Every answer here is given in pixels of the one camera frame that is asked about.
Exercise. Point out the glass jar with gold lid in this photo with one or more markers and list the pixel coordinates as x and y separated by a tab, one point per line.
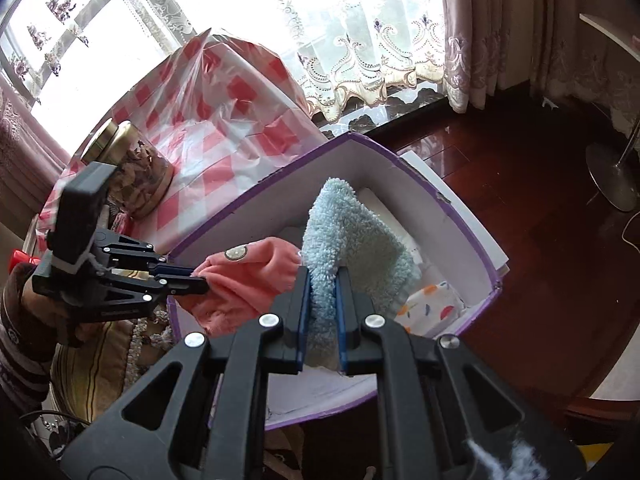
145	170

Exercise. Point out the light blue terry towel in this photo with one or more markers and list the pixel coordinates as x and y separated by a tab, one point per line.
340	230

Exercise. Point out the white fruit print cloth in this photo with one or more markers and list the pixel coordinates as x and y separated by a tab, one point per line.
435	305

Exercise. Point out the striped cushion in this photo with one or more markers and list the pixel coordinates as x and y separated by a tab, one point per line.
100	360

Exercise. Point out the person's left forearm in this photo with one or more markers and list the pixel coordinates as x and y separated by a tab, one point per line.
25	360

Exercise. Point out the red checkered plastic tablecloth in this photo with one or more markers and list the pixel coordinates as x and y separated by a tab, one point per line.
225	125

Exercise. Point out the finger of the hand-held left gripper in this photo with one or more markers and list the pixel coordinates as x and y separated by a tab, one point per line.
172	271
185	286

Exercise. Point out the purple cardboard box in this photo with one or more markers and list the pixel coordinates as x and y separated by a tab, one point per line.
260	195

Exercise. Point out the pink embroidered curtain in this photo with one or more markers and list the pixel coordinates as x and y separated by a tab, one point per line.
25	150
525	20

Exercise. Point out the orange cloth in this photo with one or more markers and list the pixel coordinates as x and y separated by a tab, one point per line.
250	280

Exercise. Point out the metal pedestal stand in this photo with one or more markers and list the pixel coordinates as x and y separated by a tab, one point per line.
612	175

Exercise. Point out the white lace curtain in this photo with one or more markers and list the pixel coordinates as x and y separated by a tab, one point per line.
350	60

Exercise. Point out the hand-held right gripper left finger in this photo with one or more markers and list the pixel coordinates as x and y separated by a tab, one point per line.
302	310

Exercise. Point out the person's left hand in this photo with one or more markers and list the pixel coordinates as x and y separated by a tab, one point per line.
70	327

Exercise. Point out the white round tabletop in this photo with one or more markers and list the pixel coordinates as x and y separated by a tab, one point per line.
615	35

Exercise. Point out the red thermos flask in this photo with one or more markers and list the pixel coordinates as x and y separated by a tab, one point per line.
20	259

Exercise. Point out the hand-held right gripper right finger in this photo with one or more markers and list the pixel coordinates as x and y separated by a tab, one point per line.
341	320

